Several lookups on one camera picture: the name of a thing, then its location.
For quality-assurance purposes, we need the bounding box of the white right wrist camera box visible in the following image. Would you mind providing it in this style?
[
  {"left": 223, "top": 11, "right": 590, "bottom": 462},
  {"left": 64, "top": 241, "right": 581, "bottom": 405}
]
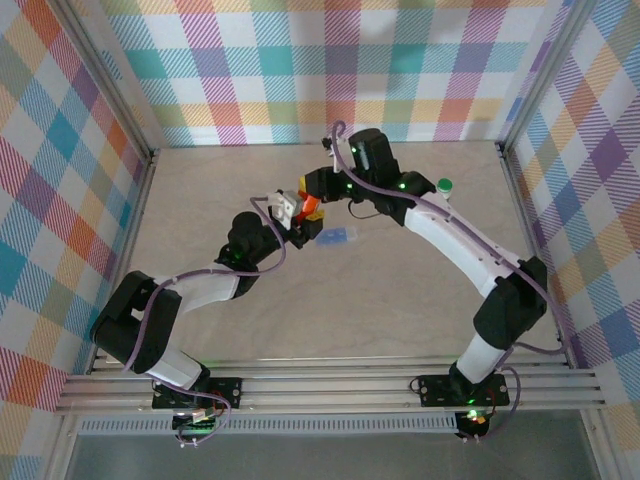
[{"left": 322, "top": 135, "right": 342, "bottom": 175}]

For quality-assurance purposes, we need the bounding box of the right controller board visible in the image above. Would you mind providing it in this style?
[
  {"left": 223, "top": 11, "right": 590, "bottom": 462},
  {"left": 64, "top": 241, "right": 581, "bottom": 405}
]
[{"left": 453, "top": 407, "right": 490, "bottom": 437}]

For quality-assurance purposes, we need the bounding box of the aluminium frame post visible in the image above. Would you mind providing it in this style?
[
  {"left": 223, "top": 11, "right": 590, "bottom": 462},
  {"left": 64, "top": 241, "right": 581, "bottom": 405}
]
[
  {"left": 59, "top": 0, "right": 160, "bottom": 159},
  {"left": 497, "top": 0, "right": 599, "bottom": 151}
]

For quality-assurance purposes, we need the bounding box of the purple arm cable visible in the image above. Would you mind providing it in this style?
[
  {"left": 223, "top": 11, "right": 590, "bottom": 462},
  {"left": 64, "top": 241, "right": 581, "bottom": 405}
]
[
  {"left": 327, "top": 121, "right": 574, "bottom": 442},
  {"left": 122, "top": 194, "right": 291, "bottom": 449}
]

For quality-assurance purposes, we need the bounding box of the orange pill bottle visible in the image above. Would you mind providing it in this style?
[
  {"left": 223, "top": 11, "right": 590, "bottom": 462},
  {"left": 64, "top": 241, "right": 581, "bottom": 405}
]
[{"left": 298, "top": 192, "right": 322, "bottom": 224}]

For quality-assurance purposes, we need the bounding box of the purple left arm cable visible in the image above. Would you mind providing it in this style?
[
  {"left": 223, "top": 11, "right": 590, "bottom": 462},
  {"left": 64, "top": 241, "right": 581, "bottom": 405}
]
[{"left": 122, "top": 194, "right": 291, "bottom": 449}]

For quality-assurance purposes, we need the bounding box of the grey slotted cable duct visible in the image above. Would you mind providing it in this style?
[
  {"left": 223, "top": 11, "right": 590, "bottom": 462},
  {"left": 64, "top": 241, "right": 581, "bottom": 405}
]
[{"left": 78, "top": 417, "right": 460, "bottom": 437}]

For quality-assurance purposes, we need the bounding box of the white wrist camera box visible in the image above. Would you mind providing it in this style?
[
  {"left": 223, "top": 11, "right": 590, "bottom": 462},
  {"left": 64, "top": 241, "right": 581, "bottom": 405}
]
[
  {"left": 322, "top": 135, "right": 342, "bottom": 175},
  {"left": 266, "top": 188, "right": 307, "bottom": 232}
]

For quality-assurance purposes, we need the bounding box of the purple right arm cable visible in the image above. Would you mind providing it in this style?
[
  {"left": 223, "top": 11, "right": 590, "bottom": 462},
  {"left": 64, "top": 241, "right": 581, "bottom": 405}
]
[{"left": 327, "top": 121, "right": 574, "bottom": 442}]

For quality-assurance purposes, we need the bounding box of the blue weekly pill organizer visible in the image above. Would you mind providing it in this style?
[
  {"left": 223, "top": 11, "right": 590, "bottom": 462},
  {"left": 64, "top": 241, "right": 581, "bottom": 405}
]
[{"left": 314, "top": 226, "right": 360, "bottom": 249}]

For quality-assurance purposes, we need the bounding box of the left controller board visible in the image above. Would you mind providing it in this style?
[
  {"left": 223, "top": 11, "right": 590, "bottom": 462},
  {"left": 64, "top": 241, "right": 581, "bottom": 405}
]
[{"left": 171, "top": 408, "right": 224, "bottom": 435}]

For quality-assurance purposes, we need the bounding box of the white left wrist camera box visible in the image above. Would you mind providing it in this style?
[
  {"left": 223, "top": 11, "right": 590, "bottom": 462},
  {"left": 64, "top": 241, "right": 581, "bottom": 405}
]
[{"left": 266, "top": 188, "right": 307, "bottom": 232}]

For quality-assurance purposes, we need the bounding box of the aluminium base rail beam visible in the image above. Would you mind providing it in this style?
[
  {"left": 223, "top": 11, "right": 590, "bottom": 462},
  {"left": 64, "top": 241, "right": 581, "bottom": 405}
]
[{"left": 53, "top": 349, "right": 607, "bottom": 417}]

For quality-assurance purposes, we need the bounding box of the controller board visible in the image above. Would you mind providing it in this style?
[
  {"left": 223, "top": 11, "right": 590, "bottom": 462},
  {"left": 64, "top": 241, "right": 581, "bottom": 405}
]
[
  {"left": 453, "top": 407, "right": 490, "bottom": 437},
  {"left": 171, "top": 408, "right": 224, "bottom": 435}
]

